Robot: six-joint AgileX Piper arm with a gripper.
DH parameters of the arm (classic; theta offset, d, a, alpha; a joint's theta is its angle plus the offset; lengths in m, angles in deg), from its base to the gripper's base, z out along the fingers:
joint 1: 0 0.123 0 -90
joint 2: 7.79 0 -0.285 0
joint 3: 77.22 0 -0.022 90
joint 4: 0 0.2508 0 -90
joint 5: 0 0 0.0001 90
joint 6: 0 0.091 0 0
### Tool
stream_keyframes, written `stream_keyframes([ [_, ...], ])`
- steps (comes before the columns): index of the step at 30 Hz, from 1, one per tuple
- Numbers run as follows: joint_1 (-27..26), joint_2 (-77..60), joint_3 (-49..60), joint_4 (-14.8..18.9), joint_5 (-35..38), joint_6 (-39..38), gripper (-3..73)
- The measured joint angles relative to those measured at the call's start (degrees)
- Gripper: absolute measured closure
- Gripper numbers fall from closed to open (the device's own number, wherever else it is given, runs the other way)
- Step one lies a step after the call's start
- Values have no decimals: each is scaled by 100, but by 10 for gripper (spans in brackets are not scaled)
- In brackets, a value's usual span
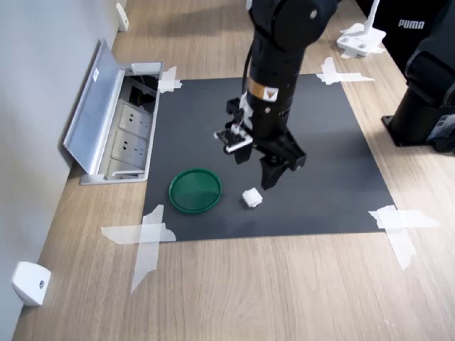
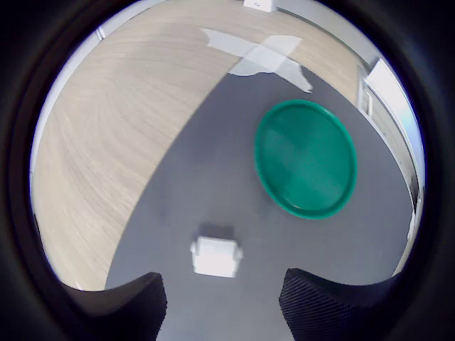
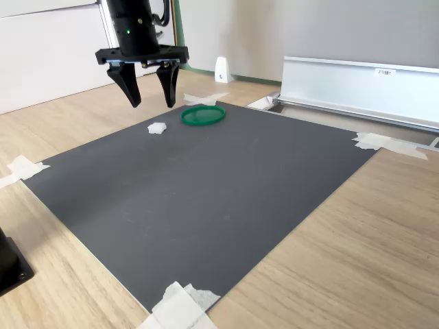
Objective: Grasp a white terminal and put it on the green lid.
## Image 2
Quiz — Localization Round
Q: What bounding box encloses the small white plastic terminal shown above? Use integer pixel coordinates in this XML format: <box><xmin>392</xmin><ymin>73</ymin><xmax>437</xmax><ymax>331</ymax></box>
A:
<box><xmin>190</xmin><ymin>236</ymin><xmax>245</xmax><ymax>278</ymax></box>

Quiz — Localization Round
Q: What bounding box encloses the round green lid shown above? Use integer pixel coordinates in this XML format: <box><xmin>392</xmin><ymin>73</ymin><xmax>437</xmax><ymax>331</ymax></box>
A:
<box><xmin>254</xmin><ymin>99</ymin><xmax>358</xmax><ymax>220</ymax></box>

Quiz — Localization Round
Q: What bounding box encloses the dark grey mat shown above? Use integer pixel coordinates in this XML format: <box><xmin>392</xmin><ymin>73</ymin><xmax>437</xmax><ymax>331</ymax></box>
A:
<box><xmin>105</xmin><ymin>67</ymin><xmax>420</xmax><ymax>341</ymax></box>

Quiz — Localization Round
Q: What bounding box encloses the white masking tape piece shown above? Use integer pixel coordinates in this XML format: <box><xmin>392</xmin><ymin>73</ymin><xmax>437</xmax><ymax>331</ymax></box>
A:
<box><xmin>200</xmin><ymin>28</ymin><xmax>314</xmax><ymax>94</ymax></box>

